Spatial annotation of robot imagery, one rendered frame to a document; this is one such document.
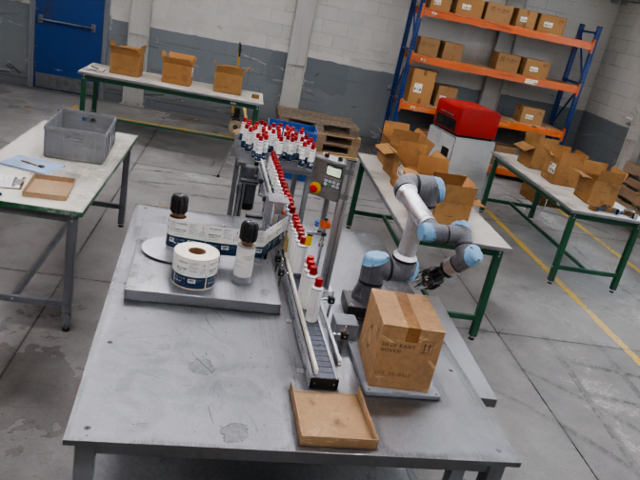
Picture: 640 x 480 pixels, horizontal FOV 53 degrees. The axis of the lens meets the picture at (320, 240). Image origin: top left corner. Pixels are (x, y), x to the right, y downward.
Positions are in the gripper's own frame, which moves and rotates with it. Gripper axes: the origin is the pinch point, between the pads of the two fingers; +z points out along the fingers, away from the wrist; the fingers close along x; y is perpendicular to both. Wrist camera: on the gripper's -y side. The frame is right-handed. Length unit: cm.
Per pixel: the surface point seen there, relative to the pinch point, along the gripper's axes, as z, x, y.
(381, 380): 4.6, 30.2, 36.6
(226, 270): 73, -45, 38
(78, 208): 152, -121, 61
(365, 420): 1, 41, 55
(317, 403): 11, 29, 64
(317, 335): 28.8, 3.7, 37.1
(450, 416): -8, 52, 23
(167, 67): 399, -412, -215
